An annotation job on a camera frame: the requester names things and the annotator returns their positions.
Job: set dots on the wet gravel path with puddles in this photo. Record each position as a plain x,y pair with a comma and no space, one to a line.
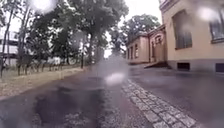
66,96

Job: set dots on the white building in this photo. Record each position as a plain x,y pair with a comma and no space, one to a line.
10,46

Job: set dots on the low beige building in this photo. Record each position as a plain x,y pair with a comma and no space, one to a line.
141,50

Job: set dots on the wet grey asphalt road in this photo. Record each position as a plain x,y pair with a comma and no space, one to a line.
193,93

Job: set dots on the dark pole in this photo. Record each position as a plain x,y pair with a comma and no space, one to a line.
82,60

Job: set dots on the row of trees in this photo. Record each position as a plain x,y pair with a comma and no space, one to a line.
96,20

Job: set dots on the cobblestone strip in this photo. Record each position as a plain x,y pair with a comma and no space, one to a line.
156,111

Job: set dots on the large beige building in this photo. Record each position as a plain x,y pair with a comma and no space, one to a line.
200,43

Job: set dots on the dry grass strip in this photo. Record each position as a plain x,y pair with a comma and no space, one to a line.
36,80

